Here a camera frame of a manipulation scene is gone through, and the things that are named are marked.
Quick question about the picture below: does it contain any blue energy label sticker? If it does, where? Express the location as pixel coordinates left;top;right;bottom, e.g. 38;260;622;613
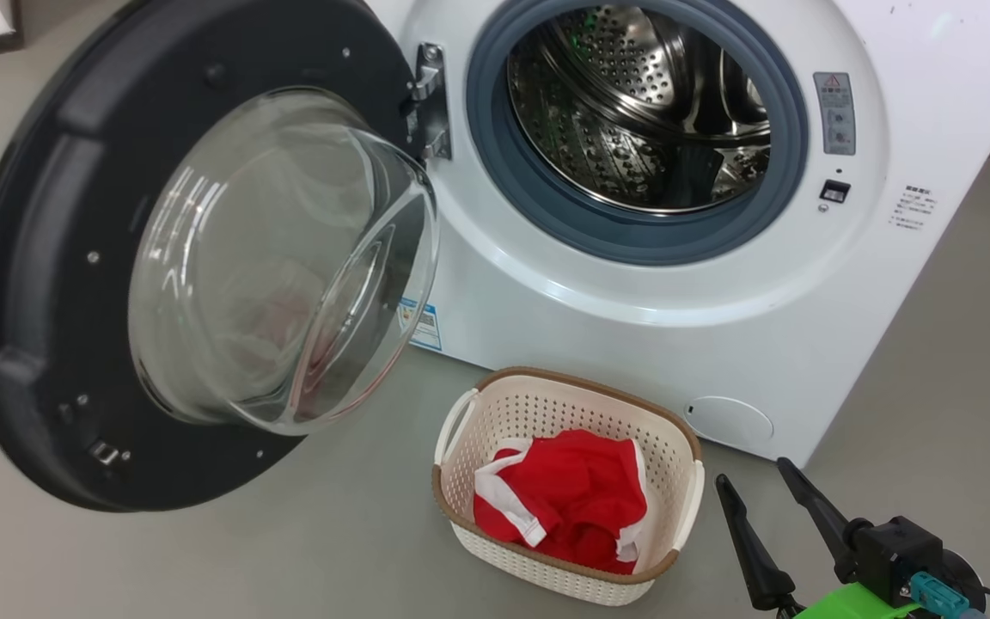
398;298;443;352

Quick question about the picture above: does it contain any round black glass washer door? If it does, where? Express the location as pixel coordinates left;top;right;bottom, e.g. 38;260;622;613
0;0;442;514

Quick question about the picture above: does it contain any cream perforated laundry basket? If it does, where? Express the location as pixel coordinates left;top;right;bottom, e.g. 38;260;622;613
431;367;706;607

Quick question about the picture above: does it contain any grey rubber door gasket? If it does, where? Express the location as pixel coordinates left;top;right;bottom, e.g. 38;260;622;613
466;0;810;266

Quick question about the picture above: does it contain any round white filter cover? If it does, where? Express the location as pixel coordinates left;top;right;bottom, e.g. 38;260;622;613
684;395;775;450

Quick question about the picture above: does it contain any white front-load washing machine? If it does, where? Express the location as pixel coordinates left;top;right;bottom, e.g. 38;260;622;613
357;0;990;469

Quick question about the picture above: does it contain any steel perforated washer drum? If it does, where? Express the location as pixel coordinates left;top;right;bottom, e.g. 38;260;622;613
508;4;773;216

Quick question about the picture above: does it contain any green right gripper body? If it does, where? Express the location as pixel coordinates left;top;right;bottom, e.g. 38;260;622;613
791;583;926;619

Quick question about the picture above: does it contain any teal right camera connector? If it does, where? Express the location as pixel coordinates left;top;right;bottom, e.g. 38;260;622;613
909;572;973;616

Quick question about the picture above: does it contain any metal door hinge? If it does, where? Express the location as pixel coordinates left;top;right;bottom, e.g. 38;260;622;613
405;43;453;162

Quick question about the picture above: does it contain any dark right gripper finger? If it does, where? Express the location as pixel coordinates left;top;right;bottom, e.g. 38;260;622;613
776;457;870;585
714;474;797;611

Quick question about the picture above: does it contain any small printed text label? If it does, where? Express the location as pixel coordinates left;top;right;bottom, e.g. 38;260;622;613
888;185;938;231

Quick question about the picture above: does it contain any red and white garment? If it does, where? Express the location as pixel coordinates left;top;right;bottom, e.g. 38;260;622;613
473;429;649;575

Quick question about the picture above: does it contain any grey warning sticker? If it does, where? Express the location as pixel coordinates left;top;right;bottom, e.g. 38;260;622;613
813;72;857;156

